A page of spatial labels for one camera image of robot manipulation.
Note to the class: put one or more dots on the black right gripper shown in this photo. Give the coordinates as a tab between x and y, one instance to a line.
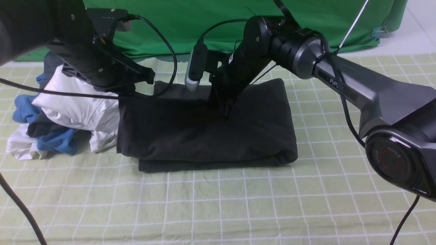
237	71

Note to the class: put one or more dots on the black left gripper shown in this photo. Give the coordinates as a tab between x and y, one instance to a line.
100	65

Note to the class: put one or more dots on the dark gray long-sleeved shirt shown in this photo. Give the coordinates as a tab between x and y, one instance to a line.
178	131

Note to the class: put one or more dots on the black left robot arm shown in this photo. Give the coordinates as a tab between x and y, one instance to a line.
81	36

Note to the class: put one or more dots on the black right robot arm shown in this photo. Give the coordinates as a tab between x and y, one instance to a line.
394	121

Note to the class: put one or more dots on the white crumpled shirt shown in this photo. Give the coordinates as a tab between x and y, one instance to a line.
100	117

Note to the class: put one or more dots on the blue crumpled shirt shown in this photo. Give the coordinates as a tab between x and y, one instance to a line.
24	147

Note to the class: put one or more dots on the green backdrop cloth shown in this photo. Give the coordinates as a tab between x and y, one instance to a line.
183	21

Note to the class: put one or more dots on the blue binder clip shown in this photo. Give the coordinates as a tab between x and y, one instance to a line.
379	32

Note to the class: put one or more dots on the light green checkered tablecloth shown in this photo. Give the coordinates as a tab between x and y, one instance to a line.
329	196

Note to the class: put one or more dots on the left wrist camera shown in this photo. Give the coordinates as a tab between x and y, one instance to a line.
109	21

